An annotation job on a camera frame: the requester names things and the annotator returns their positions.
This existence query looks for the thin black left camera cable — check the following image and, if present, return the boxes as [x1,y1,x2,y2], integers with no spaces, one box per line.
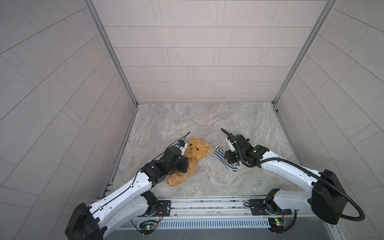
[131,131,192,181]

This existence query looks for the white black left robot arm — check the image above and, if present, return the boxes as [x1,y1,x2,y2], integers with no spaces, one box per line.
[65,144,188,240]

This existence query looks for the aluminium corner post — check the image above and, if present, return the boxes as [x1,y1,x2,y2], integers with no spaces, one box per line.
[272,0,338,108]
[84,0,139,108]

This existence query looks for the aluminium right corner post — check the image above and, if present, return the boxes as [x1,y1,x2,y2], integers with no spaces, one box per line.
[272,0,338,108]

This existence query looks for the right green circuit board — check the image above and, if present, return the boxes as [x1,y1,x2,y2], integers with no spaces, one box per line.
[268,218,287,233]

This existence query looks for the left green circuit board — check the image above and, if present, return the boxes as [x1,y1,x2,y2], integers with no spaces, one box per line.
[139,220,159,236]

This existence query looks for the white ventilation grille strip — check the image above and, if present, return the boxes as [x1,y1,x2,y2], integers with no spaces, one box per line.
[157,218,271,230]

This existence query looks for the tan plush teddy bear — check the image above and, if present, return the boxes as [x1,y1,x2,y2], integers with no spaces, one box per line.
[166,137,212,187]

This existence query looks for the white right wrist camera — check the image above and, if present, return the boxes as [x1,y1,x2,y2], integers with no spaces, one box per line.
[225,138,236,152]

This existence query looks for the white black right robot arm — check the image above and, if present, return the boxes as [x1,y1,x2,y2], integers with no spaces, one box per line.
[225,133,347,225]

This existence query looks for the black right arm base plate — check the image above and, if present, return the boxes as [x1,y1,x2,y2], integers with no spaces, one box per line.
[244,199,293,216]

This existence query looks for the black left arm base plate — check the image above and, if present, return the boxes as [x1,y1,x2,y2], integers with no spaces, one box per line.
[142,200,172,217]

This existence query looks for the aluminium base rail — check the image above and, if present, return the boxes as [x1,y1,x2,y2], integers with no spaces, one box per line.
[159,196,315,220]

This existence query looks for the black corrugated cable conduit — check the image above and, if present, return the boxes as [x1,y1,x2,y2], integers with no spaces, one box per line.
[220,128,366,223]

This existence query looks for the aluminium left corner post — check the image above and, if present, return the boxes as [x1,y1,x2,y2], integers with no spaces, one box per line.
[84,0,139,108]

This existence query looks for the green circuit board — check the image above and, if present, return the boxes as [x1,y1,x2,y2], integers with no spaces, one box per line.
[268,218,287,233]
[139,220,159,236]

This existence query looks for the blue white striped knit sweater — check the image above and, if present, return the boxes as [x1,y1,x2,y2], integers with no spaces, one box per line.
[212,146,242,174]

